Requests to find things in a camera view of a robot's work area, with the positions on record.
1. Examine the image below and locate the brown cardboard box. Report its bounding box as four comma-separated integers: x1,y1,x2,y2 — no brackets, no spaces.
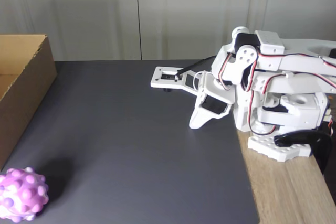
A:
0,34,58,171

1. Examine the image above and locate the black table mat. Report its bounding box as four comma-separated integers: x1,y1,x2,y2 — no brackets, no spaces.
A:
0,60,260,224

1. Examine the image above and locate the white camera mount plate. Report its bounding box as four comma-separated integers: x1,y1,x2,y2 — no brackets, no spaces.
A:
150,66,207,96

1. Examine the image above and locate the black table clamp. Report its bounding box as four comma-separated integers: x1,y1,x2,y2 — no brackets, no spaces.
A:
274,130,333,175

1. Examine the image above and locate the black camera cable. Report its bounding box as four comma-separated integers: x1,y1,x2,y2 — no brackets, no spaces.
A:
176,56,218,77

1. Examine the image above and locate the pink purple bumpy ball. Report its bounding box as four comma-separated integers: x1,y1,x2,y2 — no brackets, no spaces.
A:
0,167,50,222

